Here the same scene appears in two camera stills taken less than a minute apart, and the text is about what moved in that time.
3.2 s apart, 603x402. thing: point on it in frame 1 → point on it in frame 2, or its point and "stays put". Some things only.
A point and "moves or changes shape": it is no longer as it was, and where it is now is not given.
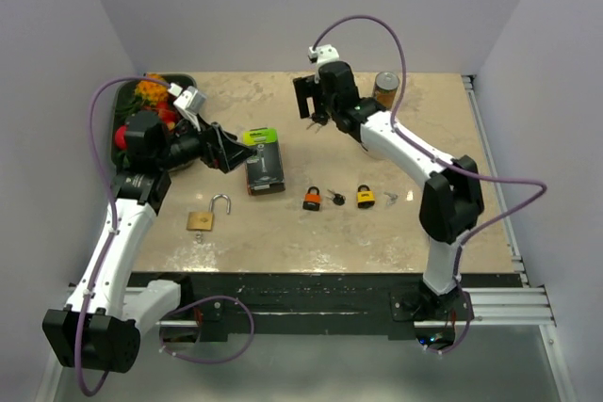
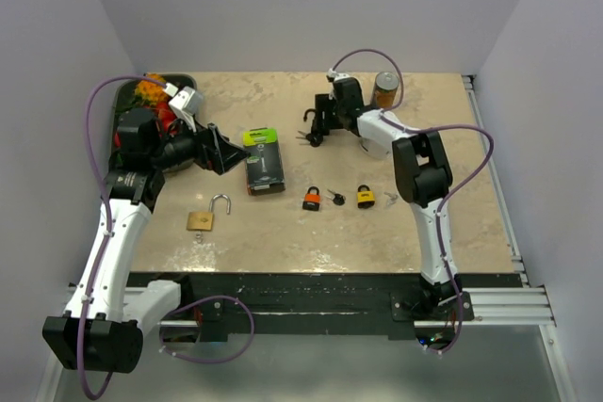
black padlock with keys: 319,120 moves or changes shape
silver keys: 393,198 stays put
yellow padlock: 366,198 stays put
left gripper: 220,149 stays put
